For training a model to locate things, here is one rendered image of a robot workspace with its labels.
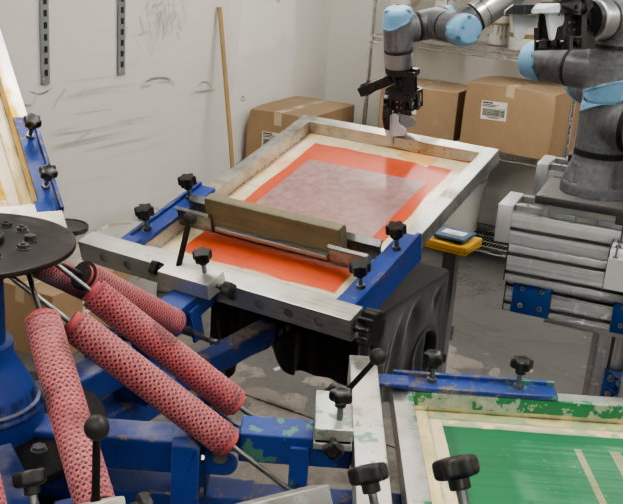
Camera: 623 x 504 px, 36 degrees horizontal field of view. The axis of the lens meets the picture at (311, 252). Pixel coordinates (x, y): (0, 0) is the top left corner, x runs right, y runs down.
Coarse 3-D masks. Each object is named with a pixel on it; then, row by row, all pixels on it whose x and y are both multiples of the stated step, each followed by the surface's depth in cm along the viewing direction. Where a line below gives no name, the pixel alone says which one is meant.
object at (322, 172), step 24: (288, 168) 249; (312, 168) 248; (336, 168) 247; (360, 168) 246; (264, 192) 239; (288, 192) 238; (312, 192) 237; (336, 192) 236; (312, 216) 227; (192, 240) 221; (216, 240) 221; (240, 240) 220; (240, 264) 211
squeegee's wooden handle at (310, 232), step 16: (208, 208) 218; (224, 208) 215; (240, 208) 212; (256, 208) 210; (272, 208) 210; (224, 224) 217; (240, 224) 215; (256, 224) 212; (272, 224) 209; (288, 224) 207; (304, 224) 204; (320, 224) 203; (336, 224) 202; (288, 240) 209; (304, 240) 207; (320, 240) 204; (336, 240) 202
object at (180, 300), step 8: (168, 296) 187; (176, 296) 187; (184, 296) 186; (192, 296) 186; (176, 304) 184; (184, 304) 184; (192, 304) 186; (200, 304) 188; (208, 304) 190; (184, 312) 184; (176, 336) 183
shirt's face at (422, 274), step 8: (424, 264) 254; (416, 272) 247; (424, 272) 248; (432, 272) 248; (440, 272) 249; (408, 280) 241; (416, 280) 241; (424, 280) 242; (400, 288) 235; (408, 288) 235; (416, 288) 236; (392, 296) 229; (400, 296) 230; (384, 304) 224; (392, 304) 224
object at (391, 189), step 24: (384, 168) 245; (408, 168) 244; (432, 168) 243; (360, 192) 235; (384, 192) 234; (408, 192) 233; (336, 216) 226; (360, 216) 225; (384, 216) 224; (408, 216) 223; (384, 240) 215; (264, 264) 210; (288, 264) 210; (312, 264) 209; (336, 288) 200
